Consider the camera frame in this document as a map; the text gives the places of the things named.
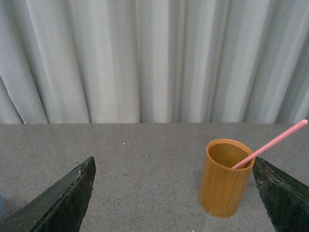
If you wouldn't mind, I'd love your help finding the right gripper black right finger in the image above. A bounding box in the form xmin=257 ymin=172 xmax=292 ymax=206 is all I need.
xmin=253 ymin=157 xmax=309 ymax=232

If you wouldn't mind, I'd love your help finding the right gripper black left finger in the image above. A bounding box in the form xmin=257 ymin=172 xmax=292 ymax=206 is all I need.
xmin=0 ymin=156 xmax=96 ymax=232

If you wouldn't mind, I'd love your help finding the pink chopstick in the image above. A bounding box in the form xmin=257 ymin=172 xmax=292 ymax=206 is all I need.
xmin=232 ymin=119 xmax=308 ymax=169

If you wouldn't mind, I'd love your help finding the blue plastic cup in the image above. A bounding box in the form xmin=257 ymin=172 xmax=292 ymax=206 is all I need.
xmin=0 ymin=194 xmax=5 ymax=212

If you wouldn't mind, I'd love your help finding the bamboo chopstick holder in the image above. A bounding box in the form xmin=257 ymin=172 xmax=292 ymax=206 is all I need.
xmin=198 ymin=139 xmax=255 ymax=218

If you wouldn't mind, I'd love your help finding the white pleated curtain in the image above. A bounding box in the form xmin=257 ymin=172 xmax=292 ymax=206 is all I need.
xmin=0 ymin=0 xmax=309 ymax=124

